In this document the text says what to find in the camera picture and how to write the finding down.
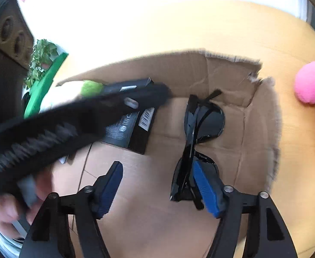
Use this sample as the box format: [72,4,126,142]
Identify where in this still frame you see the black sunglasses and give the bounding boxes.
[169,89,226,210]

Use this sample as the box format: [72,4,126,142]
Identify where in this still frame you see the bright pink plush toy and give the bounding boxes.
[294,46,315,164]

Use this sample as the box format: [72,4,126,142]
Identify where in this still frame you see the pink pig plush toy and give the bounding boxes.
[39,80,104,115]

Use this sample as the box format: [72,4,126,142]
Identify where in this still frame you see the person's left forearm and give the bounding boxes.
[0,220,25,252]

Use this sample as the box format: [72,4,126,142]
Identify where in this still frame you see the person's left hand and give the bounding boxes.
[0,167,55,235]

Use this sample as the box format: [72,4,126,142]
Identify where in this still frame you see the flat black box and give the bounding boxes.
[100,108,141,149]

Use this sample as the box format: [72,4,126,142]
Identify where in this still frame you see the long black box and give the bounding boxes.
[103,77,154,95]

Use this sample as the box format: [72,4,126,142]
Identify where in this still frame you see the green table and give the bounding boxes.
[23,52,70,119]

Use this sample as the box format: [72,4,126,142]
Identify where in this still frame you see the black box with barcode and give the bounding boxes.
[127,107,156,155]

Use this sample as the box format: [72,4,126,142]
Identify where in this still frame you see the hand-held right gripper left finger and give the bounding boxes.
[19,161,124,258]

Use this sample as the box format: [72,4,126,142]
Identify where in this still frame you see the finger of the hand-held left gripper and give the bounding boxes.
[71,83,172,141]

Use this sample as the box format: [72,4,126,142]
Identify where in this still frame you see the brown cardboard box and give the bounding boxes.
[49,48,282,258]

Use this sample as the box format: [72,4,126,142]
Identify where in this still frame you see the green potted plant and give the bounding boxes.
[25,39,59,90]

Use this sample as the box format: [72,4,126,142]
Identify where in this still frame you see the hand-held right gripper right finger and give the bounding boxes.
[191,159,299,258]

